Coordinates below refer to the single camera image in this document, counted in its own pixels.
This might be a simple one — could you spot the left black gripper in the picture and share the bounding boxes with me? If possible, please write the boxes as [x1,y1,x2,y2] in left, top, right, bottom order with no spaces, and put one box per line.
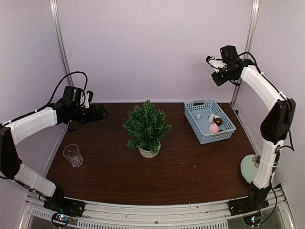
[71,104,109,125]

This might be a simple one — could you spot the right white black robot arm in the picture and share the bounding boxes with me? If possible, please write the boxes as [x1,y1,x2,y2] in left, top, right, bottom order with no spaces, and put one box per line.
[206,45,296,211]

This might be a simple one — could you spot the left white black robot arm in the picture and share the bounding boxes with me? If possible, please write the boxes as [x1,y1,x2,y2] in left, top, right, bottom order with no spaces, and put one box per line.
[0,86,109,212]

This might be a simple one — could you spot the small green christmas tree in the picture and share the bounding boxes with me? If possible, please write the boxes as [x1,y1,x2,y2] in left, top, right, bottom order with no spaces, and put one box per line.
[123,100,172,156]

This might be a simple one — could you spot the white tree pot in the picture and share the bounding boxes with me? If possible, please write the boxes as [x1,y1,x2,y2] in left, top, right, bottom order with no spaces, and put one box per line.
[138,144,161,158]

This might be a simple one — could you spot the clear drinking glass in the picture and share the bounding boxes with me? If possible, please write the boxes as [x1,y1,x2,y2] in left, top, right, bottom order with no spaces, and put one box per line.
[62,144,83,167]

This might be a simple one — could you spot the white fluffy ornament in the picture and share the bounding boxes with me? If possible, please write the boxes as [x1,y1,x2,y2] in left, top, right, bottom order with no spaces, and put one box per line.
[208,114,218,123]

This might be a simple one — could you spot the red bauble ornament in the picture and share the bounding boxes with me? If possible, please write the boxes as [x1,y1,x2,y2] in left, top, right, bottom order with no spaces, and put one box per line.
[214,118,223,126]

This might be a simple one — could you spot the blue plastic basket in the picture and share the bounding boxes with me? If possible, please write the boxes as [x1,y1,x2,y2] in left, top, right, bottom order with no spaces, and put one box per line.
[184,100,236,145]

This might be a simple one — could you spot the pink pompom ornament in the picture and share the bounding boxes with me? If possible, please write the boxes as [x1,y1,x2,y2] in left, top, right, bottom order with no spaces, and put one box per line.
[208,123,219,134]

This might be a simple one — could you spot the pale green floral plate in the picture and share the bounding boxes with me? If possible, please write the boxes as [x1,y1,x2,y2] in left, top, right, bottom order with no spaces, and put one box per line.
[240,155,260,184]

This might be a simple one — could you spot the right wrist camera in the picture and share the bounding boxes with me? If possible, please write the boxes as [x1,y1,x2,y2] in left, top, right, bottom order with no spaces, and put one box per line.
[206,56,225,72]

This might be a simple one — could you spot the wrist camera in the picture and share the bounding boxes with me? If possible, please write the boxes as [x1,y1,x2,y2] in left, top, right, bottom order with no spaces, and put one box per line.
[81,90,94,108]
[206,56,225,72]

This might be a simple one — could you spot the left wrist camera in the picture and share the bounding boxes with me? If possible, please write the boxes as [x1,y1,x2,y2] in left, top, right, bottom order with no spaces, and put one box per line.
[81,90,94,108]

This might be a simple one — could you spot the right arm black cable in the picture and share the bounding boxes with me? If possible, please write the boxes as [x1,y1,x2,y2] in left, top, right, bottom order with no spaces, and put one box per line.
[238,51,260,72]

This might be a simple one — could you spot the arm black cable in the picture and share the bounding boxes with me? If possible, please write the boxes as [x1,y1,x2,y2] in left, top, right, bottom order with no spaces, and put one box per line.
[238,51,260,72]
[45,71,88,110]

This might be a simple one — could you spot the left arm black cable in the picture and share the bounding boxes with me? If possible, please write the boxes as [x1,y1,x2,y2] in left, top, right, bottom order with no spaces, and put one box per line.
[45,71,88,110]

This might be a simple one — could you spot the left aluminium frame post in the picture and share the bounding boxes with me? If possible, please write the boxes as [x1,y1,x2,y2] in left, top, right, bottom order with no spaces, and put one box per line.
[50,0,70,74]

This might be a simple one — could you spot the aluminium frame post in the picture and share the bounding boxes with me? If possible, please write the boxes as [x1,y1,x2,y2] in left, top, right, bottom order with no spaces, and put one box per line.
[50,0,70,74]
[231,0,260,107]

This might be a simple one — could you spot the right aluminium frame post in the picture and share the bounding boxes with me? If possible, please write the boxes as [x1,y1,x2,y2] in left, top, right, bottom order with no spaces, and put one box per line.
[231,0,260,107]

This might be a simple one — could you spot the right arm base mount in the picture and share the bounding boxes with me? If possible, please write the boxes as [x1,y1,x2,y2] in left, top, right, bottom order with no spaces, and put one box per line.
[227,198,269,227]

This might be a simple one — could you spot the front aluminium rail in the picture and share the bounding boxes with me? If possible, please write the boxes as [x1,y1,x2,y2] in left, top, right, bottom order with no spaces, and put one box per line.
[19,183,296,229]

